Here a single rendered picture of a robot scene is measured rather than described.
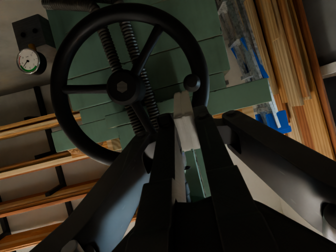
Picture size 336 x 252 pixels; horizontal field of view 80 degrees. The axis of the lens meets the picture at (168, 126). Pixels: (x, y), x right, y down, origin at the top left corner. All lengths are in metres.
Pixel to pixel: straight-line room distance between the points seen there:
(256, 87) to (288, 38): 1.42
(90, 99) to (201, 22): 0.35
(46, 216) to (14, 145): 1.16
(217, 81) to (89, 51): 0.35
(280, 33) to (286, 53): 0.17
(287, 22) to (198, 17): 1.42
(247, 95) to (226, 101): 0.05
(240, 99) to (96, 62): 0.39
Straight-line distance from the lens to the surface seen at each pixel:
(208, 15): 0.58
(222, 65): 0.54
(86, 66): 0.61
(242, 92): 0.54
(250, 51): 1.41
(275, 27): 1.93
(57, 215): 3.71
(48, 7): 0.59
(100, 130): 0.59
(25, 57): 0.64
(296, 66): 1.92
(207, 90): 0.34
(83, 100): 0.61
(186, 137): 0.15
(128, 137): 0.46
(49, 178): 3.57
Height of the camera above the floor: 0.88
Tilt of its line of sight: 2 degrees up
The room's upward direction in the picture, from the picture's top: 166 degrees clockwise
